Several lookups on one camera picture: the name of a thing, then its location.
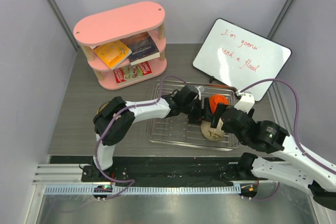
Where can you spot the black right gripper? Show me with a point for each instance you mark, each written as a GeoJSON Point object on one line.
{"type": "Point", "coordinates": [220, 107]}

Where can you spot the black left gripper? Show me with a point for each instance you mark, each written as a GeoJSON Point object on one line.
{"type": "Point", "coordinates": [203, 115]}

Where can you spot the orange bowl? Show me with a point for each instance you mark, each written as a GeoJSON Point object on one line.
{"type": "Point", "coordinates": [216, 99]}

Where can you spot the beige speckled bowl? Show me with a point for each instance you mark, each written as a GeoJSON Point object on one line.
{"type": "Point", "coordinates": [213, 134]}

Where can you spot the dark brown bowl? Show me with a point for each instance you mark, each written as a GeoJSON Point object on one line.
{"type": "Point", "coordinates": [104, 109]}

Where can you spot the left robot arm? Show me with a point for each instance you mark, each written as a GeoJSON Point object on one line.
{"type": "Point", "coordinates": [114, 118]}

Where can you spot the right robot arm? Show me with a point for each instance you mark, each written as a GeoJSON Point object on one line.
{"type": "Point", "coordinates": [307, 171]}

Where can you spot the white whiteboard with red writing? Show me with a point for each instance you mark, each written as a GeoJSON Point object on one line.
{"type": "Point", "coordinates": [241, 58]}

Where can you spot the red magazine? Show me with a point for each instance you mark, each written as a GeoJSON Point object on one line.
{"type": "Point", "coordinates": [130, 73]}

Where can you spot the dark blue book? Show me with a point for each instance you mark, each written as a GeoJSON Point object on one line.
{"type": "Point", "coordinates": [143, 48]}

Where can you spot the pink three-tier shelf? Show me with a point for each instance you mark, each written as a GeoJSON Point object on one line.
{"type": "Point", "coordinates": [119, 23]}

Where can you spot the yellow book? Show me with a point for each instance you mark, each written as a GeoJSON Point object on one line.
{"type": "Point", "coordinates": [112, 53]}

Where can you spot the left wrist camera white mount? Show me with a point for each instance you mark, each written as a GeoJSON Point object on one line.
{"type": "Point", "coordinates": [200, 91]}

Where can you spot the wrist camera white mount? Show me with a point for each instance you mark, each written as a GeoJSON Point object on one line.
{"type": "Point", "coordinates": [200, 91]}
{"type": "Point", "coordinates": [245, 101]}

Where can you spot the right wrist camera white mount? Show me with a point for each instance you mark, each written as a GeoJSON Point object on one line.
{"type": "Point", "coordinates": [245, 101]}

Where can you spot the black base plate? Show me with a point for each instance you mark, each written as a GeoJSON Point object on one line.
{"type": "Point", "coordinates": [180, 171]}

